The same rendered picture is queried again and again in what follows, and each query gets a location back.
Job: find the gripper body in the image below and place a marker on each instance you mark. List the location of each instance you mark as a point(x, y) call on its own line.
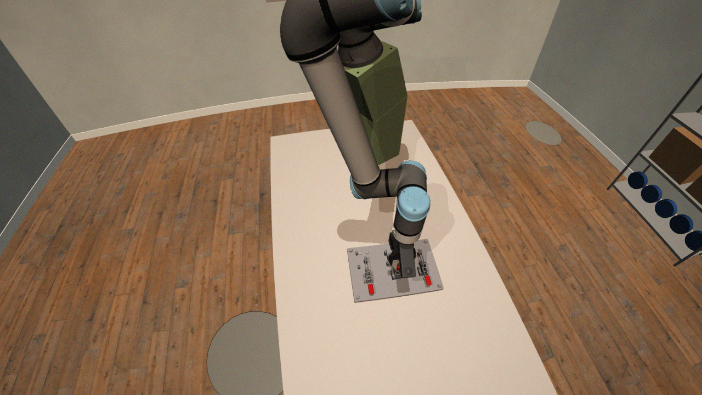
point(394, 248)

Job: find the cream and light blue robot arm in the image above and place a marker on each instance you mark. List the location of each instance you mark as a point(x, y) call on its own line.
point(309, 29)

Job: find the red-handled toggle clamp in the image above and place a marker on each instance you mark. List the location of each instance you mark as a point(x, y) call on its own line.
point(422, 270)

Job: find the grey toggle clamp with red handle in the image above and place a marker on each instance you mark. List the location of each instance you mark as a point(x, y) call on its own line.
point(368, 279)

